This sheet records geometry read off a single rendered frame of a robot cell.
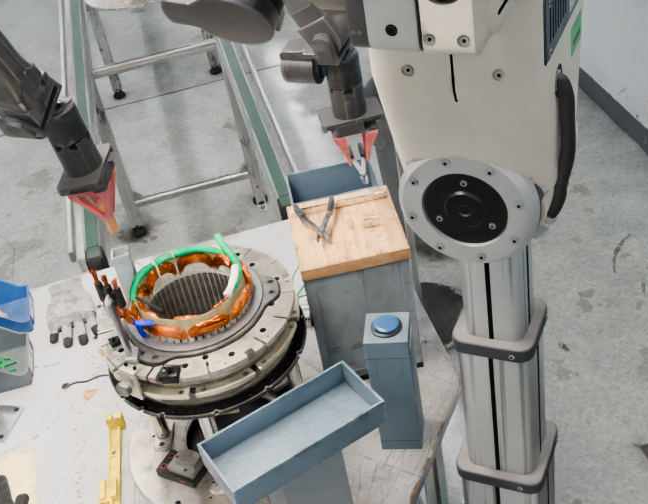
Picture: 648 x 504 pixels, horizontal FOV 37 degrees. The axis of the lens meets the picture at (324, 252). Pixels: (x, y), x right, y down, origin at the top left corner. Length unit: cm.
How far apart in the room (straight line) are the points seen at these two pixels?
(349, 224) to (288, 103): 269
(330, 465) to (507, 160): 58
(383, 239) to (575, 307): 151
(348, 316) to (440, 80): 82
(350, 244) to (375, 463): 38
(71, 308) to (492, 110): 135
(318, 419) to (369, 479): 26
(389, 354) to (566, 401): 134
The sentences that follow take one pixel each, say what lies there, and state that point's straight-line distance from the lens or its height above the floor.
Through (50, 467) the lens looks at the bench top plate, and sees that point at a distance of 185.
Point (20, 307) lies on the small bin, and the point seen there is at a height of 78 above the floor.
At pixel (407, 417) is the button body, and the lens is 162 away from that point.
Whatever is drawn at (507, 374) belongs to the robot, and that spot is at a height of 112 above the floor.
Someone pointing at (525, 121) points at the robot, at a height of 156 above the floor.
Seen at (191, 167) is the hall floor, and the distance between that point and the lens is 405.
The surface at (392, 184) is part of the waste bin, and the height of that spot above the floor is 27.
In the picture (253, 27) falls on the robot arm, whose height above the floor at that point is 173.
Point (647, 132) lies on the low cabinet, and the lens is 373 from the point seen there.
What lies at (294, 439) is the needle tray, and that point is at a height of 103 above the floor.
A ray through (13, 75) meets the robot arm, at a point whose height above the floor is 157.
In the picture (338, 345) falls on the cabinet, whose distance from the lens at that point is 173.
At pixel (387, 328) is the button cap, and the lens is 150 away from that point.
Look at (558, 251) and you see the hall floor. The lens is 329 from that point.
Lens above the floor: 206
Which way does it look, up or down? 37 degrees down
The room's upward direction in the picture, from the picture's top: 11 degrees counter-clockwise
